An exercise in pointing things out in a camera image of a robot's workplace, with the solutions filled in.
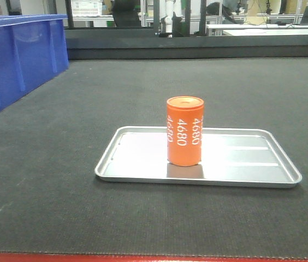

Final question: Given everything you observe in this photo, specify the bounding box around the orange cylindrical capacitor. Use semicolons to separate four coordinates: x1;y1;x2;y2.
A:
167;96;204;166

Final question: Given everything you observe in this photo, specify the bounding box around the silver metal tray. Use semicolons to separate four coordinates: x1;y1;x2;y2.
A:
94;126;303;189

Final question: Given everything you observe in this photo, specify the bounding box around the black conveyor belt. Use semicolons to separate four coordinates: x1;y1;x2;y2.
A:
0;57;308;259

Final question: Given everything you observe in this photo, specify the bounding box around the blue bin on conveyor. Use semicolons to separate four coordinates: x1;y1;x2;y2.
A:
0;14;69;111

